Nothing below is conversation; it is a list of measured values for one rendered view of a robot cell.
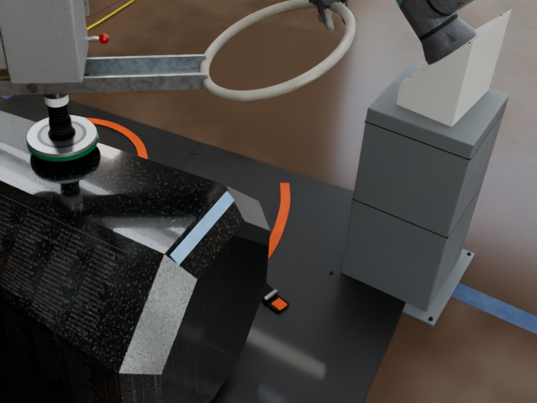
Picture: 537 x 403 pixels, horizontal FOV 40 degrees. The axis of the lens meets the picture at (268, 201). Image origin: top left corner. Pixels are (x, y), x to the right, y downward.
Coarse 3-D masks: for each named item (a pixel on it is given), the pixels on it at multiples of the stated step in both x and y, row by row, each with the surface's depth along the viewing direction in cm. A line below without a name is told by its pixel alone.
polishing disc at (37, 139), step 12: (48, 120) 238; (72, 120) 239; (84, 120) 239; (36, 132) 233; (84, 132) 234; (96, 132) 234; (36, 144) 228; (48, 144) 228; (60, 144) 229; (72, 144) 229; (84, 144) 229; (48, 156) 225; (60, 156) 225
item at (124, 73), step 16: (96, 64) 224; (112, 64) 224; (128, 64) 225; (144, 64) 225; (160, 64) 226; (176, 64) 227; (192, 64) 227; (0, 80) 212; (96, 80) 215; (112, 80) 215; (128, 80) 216; (144, 80) 216; (160, 80) 217; (176, 80) 218; (192, 80) 218
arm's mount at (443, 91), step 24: (504, 24) 258; (480, 48) 246; (432, 72) 251; (456, 72) 245; (480, 72) 258; (408, 96) 262; (432, 96) 256; (456, 96) 250; (480, 96) 272; (456, 120) 259
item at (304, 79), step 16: (304, 0) 232; (256, 16) 237; (352, 16) 216; (224, 32) 235; (352, 32) 210; (208, 48) 231; (336, 48) 206; (208, 64) 226; (320, 64) 203; (208, 80) 217; (304, 80) 202; (224, 96) 210; (240, 96) 206; (256, 96) 204; (272, 96) 203
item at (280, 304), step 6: (270, 288) 304; (264, 294) 301; (270, 294) 302; (276, 294) 305; (264, 300) 301; (270, 300) 302; (276, 300) 302; (282, 300) 303; (270, 306) 300; (276, 306) 299; (282, 306) 299; (276, 312) 298
